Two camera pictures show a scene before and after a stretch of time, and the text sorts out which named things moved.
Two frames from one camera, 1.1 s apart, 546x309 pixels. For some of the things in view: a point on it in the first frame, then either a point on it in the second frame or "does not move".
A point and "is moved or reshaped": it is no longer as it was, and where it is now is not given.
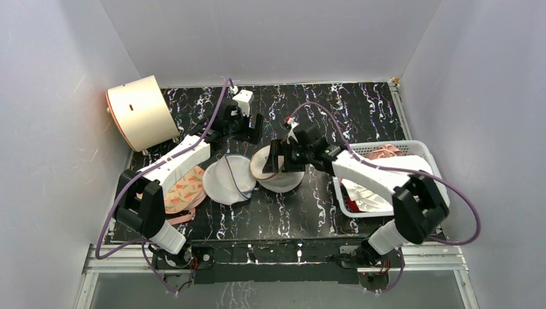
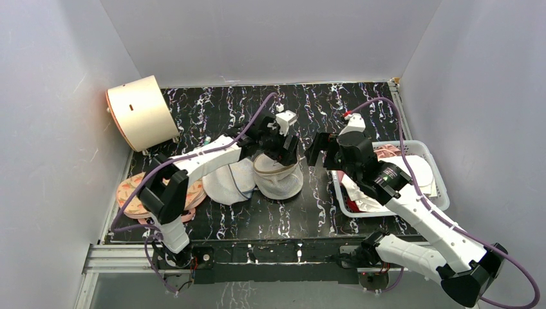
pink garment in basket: [385, 151] does not move
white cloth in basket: [369, 201] does not move
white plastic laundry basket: [352, 199] does not move
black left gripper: [254, 136] → [286, 157]
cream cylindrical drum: [142, 113] does not move
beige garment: [282, 181] is moved or reshaped
